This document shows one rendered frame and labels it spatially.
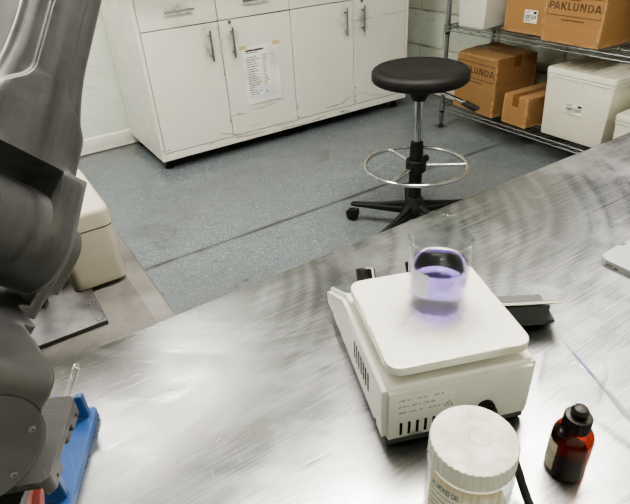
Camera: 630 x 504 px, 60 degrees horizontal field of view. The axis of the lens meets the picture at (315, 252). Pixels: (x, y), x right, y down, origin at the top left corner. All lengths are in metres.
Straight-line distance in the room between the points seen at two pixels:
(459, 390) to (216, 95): 2.63
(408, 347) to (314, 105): 2.90
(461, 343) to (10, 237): 0.32
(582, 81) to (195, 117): 1.85
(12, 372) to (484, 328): 0.34
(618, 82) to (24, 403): 2.60
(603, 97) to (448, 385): 2.37
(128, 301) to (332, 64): 2.25
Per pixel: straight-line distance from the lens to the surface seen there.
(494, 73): 3.07
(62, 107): 0.35
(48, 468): 0.37
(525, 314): 0.60
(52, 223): 0.32
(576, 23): 2.76
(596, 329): 0.64
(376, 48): 3.48
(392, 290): 0.50
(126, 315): 1.33
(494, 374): 0.46
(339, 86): 3.36
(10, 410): 0.27
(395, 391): 0.44
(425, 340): 0.45
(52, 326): 1.35
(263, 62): 3.06
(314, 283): 0.66
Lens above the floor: 1.13
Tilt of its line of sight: 32 degrees down
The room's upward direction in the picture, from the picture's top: 4 degrees counter-clockwise
